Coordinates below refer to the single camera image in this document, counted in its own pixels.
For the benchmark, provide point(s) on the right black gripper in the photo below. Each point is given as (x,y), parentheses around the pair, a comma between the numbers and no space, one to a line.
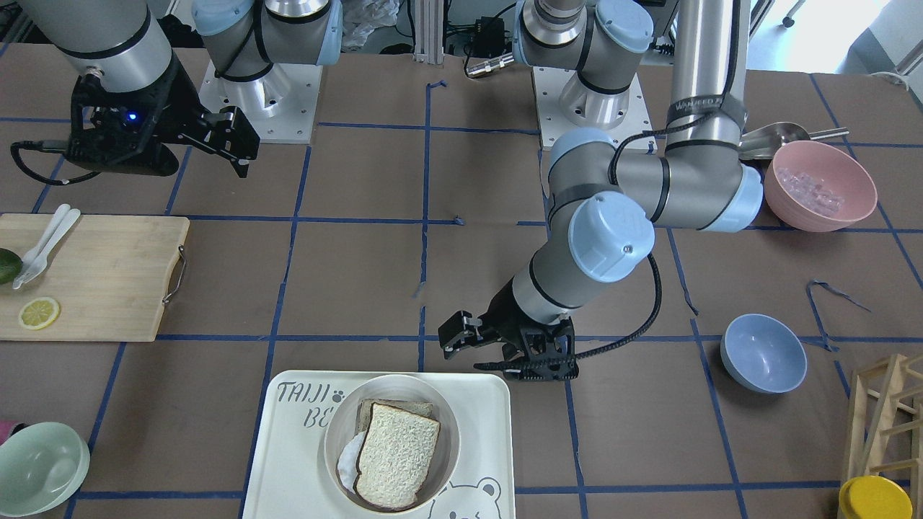
(178,105)

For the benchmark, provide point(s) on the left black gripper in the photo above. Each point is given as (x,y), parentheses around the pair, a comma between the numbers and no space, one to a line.
(502,315)

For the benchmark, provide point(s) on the bread slice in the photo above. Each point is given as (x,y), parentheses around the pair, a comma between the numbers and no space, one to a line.
(364,412)
(396,458)

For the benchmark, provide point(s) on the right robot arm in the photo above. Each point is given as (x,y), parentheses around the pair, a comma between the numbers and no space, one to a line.
(123,44)

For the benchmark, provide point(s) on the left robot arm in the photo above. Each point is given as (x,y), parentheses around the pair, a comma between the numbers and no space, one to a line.
(606,199)

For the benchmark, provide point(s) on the bread slice on plate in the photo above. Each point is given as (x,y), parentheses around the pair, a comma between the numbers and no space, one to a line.
(364,412)

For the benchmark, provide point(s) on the wooden cutting board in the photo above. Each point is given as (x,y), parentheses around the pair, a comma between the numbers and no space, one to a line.
(110,275)

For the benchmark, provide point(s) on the fried egg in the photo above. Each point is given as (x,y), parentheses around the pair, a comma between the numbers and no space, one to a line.
(347,463)

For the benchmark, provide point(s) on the cream bear serving tray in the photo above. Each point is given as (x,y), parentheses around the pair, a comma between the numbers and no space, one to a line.
(309,416)

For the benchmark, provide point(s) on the green avocado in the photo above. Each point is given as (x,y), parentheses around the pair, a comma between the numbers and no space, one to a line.
(10,266)

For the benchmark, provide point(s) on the lemon slice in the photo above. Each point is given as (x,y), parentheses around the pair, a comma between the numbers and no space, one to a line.
(39,313)

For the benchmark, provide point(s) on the blue bowl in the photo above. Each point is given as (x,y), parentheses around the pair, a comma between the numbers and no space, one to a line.
(763,355)

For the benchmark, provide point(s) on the metal scoop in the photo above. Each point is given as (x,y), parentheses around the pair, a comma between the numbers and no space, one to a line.
(763,143)

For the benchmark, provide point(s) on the pink bowl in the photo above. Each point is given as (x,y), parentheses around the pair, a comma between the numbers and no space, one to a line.
(815,187)

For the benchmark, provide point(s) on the pink cloth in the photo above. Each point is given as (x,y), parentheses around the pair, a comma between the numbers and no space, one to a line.
(8,428)

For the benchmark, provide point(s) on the green bowl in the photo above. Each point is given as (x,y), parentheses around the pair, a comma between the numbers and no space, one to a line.
(41,467)

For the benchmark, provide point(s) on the wooden rack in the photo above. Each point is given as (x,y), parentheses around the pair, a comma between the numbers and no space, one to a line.
(884,424)

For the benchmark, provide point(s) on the yellow cup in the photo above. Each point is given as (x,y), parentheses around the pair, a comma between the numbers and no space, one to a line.
(872,496)

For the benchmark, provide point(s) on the aluminium frame post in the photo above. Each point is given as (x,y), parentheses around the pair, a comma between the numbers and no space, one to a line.
(428,26)

